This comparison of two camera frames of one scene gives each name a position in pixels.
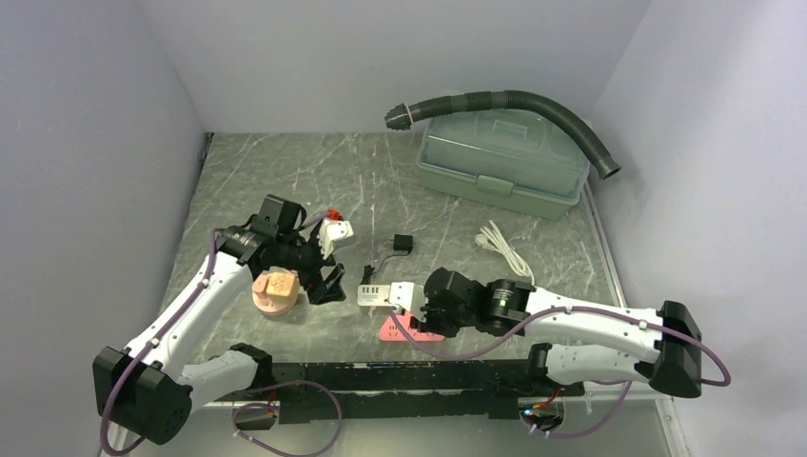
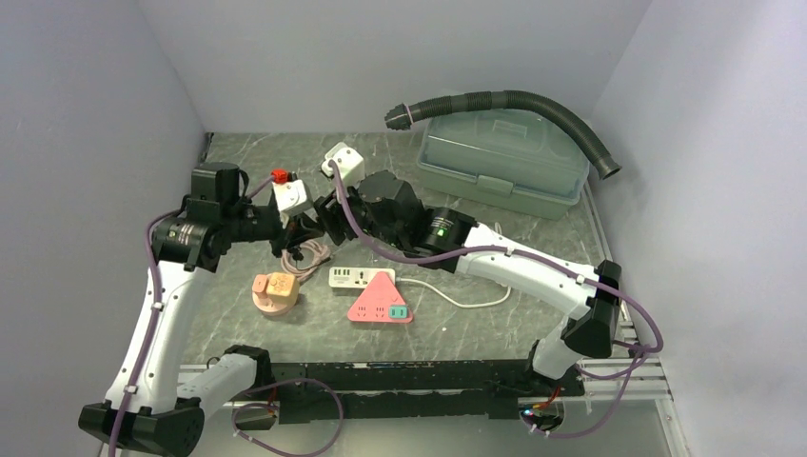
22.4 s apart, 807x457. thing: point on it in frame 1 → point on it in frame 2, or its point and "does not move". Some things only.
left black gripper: [332, 289] → [299, 228]
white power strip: [378, 295] → [357, 277]
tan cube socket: [283, 288] does not move
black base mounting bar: [337, 391] does not move
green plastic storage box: [515, 163] does not move
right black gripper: [428, 324] → [329, 211]
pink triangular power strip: [392, 331] → [373, 307]
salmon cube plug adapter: [259, 286] does not move
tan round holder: [262, 301] does not move
